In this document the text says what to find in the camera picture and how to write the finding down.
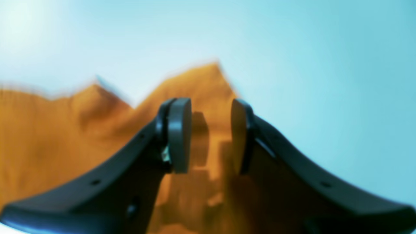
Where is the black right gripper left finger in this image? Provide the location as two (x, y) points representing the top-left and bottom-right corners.
(1, 98), (192, 234)

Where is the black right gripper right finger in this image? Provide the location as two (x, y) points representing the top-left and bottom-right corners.
(231, 99), (415, 234)

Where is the orange T-shirt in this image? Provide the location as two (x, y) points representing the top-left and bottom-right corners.
(0, 63), (256, 234)

